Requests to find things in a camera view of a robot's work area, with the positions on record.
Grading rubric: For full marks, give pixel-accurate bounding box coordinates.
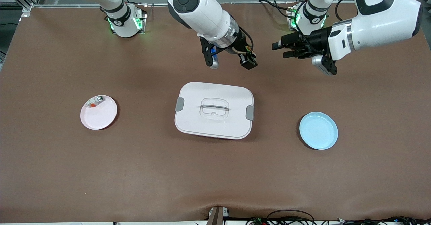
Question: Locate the black tangled cable bundle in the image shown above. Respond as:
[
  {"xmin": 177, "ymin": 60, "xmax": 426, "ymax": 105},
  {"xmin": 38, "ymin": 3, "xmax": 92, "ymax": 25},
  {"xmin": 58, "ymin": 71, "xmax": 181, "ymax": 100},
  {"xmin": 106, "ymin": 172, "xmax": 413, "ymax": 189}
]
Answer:
[{"xmin": 337, "ymin": 216, "xmax": 431, "ymax": 225}]

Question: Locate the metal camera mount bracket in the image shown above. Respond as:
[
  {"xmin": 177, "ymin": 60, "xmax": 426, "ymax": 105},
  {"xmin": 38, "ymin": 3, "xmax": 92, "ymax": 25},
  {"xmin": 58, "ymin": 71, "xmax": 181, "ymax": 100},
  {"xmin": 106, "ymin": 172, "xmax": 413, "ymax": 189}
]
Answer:
[{"xmin": 206, "ymin": 206, "xmax": 230, "ymax": 225}]

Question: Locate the black looped cable bundle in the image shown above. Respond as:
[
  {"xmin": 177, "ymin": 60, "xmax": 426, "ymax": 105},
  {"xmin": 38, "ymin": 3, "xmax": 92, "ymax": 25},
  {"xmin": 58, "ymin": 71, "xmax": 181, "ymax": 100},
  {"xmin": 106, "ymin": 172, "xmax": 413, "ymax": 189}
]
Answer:
[{"xmin": 246, "ymin": 209, "xmax": 317, "ymax": 225}]

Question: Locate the aluminium frame profile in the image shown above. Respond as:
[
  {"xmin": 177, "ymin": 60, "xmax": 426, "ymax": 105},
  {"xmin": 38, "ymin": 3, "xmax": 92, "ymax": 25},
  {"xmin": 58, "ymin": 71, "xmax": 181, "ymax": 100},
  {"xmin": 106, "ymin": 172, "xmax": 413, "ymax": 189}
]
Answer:
[{"xmin": 0, "ymin": 0, "xmax": 46, "ymax": 18}]

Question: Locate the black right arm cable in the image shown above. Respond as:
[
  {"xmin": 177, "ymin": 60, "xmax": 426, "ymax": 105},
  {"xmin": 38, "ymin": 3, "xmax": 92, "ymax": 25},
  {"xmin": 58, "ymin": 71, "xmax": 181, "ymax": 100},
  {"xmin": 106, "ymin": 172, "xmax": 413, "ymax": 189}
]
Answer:
[{"xmin": 240, "ymin": 26, "xmax": 255, "ymax": 50}]

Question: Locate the light blue round plate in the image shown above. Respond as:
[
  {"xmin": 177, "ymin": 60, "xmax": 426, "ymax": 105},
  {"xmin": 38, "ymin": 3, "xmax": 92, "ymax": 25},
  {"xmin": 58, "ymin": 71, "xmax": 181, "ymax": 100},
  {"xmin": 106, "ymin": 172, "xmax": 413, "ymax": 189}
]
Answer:
[{"xmin": 299, "ymin": 112, "xmax": 339, "ymax": 150}]

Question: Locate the metal table edge rail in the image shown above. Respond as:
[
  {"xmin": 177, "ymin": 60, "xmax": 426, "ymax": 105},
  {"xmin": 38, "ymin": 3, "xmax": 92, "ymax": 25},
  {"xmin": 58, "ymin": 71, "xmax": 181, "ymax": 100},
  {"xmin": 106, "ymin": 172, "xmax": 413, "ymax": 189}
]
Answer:
[{"xmin": 32, "ymin": 2, "xmax": 408, "ymax": 7}]

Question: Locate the white green push-button switch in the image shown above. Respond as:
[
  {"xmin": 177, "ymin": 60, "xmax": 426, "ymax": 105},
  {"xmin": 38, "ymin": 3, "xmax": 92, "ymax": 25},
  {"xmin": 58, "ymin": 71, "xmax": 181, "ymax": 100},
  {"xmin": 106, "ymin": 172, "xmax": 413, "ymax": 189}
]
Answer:
[{"xmin": 87, "ymin": 96, "xmax": 104, "ymax": 109}]

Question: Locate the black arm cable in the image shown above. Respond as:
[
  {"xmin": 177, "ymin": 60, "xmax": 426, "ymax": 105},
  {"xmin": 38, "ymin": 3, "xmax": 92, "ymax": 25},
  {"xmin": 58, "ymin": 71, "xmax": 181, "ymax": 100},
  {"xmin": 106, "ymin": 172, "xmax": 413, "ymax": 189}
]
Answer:
[
  {"xmin": 240, "ymin": 26, "xmax": 255, "ymax": 50},
  {"xmin": 295, "ymin": 0, "xmax": 358, "ymax": 50}
]

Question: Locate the white lidded storage box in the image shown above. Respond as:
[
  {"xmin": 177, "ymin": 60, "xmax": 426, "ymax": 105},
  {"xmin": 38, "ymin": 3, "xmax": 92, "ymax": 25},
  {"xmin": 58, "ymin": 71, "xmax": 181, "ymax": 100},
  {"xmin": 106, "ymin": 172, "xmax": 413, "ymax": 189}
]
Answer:
[{"xmin": 174, "ymin": 82, "xmax": 255, "ymax": 140}]

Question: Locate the pink round plate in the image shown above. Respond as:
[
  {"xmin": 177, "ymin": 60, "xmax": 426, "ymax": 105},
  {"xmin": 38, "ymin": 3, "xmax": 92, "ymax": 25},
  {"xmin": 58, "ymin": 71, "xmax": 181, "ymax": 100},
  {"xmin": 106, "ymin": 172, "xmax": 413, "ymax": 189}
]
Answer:
[{"xmin": 80, "ymin": 95, "xmax": 118, "ymax": 130}]

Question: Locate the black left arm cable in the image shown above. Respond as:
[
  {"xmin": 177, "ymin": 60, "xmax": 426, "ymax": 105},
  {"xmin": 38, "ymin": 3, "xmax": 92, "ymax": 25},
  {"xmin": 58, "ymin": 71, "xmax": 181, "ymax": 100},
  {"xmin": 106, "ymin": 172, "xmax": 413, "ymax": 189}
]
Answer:
[{"xmin": 295, "ymin": 0, "xmax": 358, "ymax": 50}]

